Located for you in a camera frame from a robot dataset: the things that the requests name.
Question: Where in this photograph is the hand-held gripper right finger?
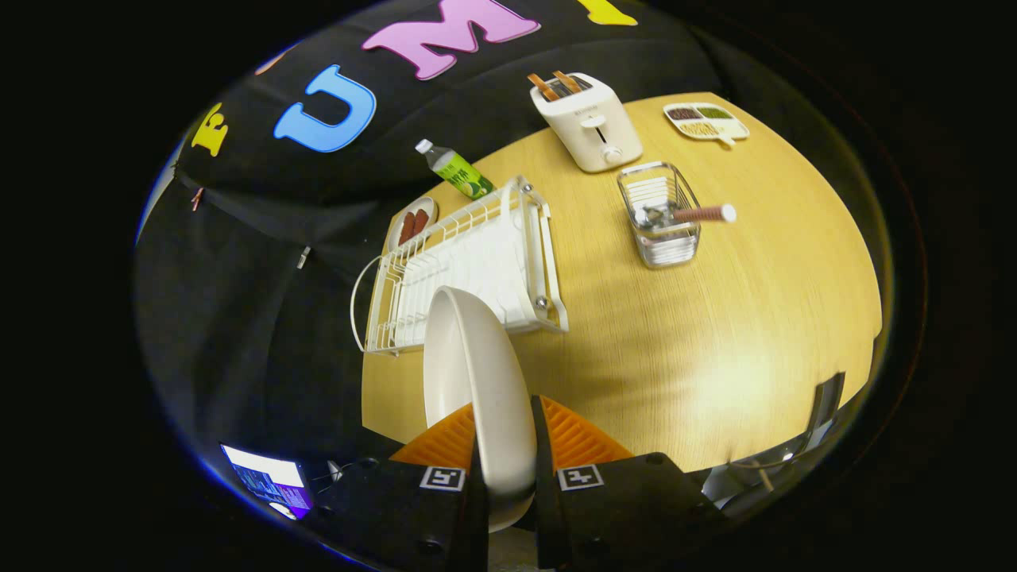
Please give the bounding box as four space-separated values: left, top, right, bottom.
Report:
531 395 728 572

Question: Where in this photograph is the white wire dish rack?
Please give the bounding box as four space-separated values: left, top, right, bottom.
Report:
350 176 570 356

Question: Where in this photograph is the metal wire basket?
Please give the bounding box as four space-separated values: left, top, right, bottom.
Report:
617 161 702 269

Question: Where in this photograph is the spoon with red checked handle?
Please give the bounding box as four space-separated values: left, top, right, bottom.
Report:
642 203 737 231

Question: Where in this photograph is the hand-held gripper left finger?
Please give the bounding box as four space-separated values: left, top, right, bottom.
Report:
314 401 489 572

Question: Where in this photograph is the lit monitor screen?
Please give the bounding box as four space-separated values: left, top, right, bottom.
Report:
220 443 313 521

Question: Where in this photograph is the small grey saucer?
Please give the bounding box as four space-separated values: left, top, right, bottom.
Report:
387 196 439 251

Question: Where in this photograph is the green label drink bottle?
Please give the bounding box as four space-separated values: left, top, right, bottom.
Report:
415 139 497 199

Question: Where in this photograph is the white toaster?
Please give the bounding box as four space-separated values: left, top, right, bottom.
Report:
529 71 644 174

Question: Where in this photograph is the cream round plate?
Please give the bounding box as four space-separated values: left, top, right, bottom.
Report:
423 286 538 533

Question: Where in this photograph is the white divided bean tray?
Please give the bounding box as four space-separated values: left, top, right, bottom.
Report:
663 102 750 149

